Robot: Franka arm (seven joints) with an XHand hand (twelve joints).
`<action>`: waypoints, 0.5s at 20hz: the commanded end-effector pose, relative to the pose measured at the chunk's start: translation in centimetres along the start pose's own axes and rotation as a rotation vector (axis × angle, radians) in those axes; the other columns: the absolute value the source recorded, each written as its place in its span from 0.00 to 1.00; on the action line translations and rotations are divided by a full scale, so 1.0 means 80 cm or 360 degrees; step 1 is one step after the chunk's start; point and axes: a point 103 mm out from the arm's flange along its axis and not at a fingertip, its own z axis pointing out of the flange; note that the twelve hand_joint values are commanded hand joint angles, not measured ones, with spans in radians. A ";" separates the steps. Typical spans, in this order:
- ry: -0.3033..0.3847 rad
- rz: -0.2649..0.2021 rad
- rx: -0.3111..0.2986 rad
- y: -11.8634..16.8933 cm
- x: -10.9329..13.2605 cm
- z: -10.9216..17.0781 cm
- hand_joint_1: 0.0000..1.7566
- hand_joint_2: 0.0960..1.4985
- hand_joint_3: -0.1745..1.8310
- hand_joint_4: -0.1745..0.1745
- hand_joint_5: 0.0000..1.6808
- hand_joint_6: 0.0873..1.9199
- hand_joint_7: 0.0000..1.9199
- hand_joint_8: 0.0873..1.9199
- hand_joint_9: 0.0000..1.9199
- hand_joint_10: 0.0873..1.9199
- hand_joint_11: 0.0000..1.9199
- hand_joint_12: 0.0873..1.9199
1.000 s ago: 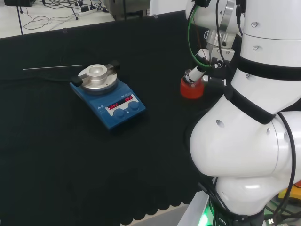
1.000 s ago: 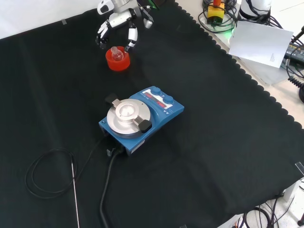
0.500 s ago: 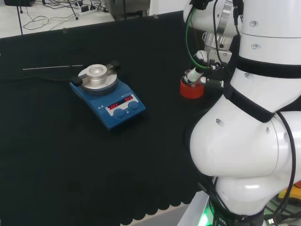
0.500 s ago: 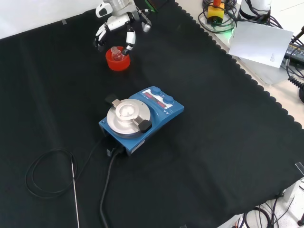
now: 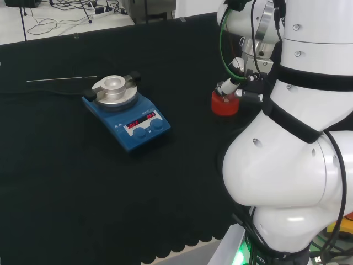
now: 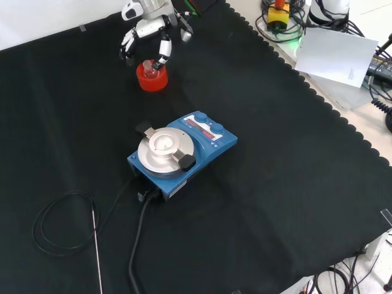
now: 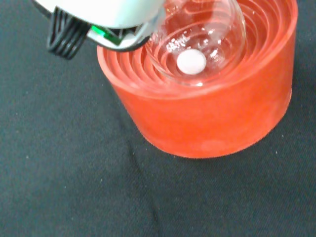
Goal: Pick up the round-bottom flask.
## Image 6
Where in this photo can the yellow emergency stop button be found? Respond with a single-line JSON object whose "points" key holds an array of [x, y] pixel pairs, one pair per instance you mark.
{"points": [[277, 15]]}

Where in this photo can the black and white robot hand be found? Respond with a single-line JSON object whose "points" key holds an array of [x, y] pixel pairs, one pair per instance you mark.
{"points": [[148, 28]]}

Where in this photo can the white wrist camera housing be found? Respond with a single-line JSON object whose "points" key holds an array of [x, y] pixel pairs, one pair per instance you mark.
{"points": [[130, 10]]}

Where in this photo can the blue base magnetic heater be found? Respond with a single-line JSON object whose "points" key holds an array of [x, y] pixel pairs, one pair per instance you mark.
{"points": [[183, 171]]}

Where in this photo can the pale white board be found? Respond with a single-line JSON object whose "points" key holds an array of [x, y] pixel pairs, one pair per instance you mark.
{"points": [[333, 55]]}

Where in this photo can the clear glass round-bottom flask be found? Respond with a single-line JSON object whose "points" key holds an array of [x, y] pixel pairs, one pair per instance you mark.
{"points": [[149, 73]]}

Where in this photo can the black bench cloth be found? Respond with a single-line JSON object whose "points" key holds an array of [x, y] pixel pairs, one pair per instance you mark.
{"points": [[275, 183]]}

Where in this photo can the thin steel temperature probe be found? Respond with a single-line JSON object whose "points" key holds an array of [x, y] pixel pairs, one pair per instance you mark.
{"points": [[97, 251]]}

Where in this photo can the clear cloth clip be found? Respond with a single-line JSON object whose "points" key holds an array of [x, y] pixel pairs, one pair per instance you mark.
{"points": [[386, 217], [236, 291]]}

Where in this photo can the grey tape piece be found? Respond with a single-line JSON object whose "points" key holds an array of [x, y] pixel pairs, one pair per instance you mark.
{"points": [[82, 28]]}

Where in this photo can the grey base plate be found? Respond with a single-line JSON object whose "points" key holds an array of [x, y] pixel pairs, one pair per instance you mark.
{"points": [[346, 96]]}

